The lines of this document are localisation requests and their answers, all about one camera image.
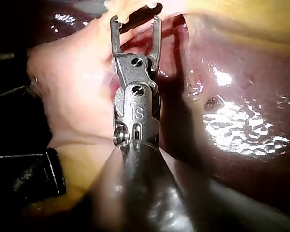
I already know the left arm instrument jaw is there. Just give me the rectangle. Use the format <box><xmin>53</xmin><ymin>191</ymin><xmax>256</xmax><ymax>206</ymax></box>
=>
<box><xmin>119</xmin><ymin>2</ymin><xmax>163</xmax><ymax>34</ymax></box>

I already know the right arm instrument jaw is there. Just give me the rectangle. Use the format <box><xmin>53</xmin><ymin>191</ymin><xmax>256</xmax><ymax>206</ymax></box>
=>
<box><xmin>146</xmin><ymin>17</ymin><xmax>163</xmax><ymax>71</ymax></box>
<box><xmin>110</xmin><ymin>15</ymin><xmax>123</xmax><ymax>59</ymax></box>

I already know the right arm instrument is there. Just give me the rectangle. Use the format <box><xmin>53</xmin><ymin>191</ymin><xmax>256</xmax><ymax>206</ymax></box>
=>
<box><xmin>112</xmin><ymin>54</ymin><xmax>162</xmax><ymax>152</ymax></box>

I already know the gallbladder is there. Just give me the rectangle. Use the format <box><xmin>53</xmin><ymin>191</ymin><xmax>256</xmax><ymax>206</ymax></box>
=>
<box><xmin>103</xmin><ymin>0</ymin><xmax>290</xmax><ymax>47</ymax></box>

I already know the pale fatty tissue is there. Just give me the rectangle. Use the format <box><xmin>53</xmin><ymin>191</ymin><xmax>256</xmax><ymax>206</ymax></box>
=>
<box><xmin>24</xmin><ymin>139</ymin><xmax>121</xmax><ymax>218</ymax></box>
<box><xmin>26</xmin><ymin>14</ymin><xmax>152</xmax><ymax>145</ymax></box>

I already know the dark red liver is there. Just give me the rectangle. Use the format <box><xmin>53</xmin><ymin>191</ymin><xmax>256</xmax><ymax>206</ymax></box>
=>
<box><xmin>26</xmin><ymin>0</ymin><xmax>290</xmax><ymax>201</ymax></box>

